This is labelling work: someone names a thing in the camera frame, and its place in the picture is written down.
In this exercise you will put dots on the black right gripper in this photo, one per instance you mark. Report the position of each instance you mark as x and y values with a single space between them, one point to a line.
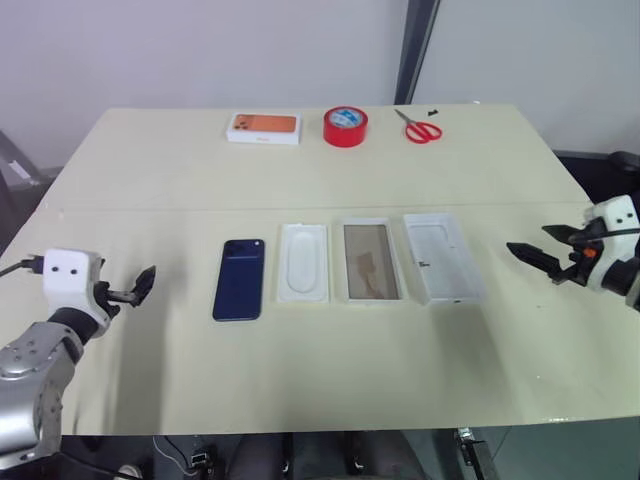
582 265

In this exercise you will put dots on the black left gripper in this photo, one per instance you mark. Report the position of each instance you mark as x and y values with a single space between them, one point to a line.
102 296

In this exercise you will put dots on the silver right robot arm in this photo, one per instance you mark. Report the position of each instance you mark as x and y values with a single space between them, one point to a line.
625 280

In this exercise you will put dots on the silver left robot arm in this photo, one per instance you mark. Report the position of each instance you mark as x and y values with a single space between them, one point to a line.
30 370

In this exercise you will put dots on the white box lid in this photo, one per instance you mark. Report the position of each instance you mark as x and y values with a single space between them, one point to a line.
442 260

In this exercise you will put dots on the tray with brown insert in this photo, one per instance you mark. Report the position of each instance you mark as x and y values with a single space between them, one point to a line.
374 262

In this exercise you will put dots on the orange printed phone box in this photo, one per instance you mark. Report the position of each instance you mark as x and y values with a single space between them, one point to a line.
265 127

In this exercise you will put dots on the black office chair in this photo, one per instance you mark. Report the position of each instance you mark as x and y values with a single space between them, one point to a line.
610 170

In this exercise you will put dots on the dark blue smartphone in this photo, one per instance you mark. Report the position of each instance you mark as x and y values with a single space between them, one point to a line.
239 282

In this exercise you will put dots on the white moulded tray insert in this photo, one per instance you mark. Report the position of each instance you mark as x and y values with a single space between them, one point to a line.
303 265

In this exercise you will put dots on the grey metal rack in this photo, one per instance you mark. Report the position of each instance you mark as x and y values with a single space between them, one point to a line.
20 170

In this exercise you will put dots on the small black clip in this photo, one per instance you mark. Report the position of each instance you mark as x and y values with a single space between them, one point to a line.
433 112

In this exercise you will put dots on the black power socket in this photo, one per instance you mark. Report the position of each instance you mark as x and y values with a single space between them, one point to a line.
199 459

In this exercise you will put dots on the white shoe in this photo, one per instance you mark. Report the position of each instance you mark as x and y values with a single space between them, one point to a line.
131 472

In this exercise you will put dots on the black metal table clamp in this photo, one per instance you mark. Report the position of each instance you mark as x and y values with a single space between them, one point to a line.
475 455

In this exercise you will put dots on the red tape roll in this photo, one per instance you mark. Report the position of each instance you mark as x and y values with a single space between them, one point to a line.
345 131

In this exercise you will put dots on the dark metal pole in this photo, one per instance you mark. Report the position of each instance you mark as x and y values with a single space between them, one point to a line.
417 50

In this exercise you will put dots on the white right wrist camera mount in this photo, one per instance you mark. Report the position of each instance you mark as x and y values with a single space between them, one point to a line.
617 215

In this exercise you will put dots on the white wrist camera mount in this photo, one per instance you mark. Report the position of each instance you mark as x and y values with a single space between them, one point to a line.
65 280
617 215

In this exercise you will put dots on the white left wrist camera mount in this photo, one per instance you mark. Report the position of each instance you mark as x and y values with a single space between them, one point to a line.
65 280

